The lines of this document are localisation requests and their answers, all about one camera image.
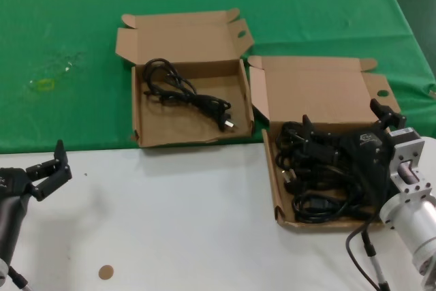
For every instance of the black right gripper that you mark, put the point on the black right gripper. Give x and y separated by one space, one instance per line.
366 148

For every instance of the open cardboard box, torn rim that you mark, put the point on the open cardboard box, torn rim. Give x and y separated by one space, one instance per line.
190 120

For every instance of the clear tape scrap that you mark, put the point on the clear tape scrap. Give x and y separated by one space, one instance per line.
68 66

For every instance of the round brown cardboard disc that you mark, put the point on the round brown cardboard disc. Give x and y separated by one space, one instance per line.
105 272

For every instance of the green tablecloth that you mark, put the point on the green tablecloth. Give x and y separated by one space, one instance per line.
68 15

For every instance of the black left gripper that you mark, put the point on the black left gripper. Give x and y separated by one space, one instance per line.
13 183

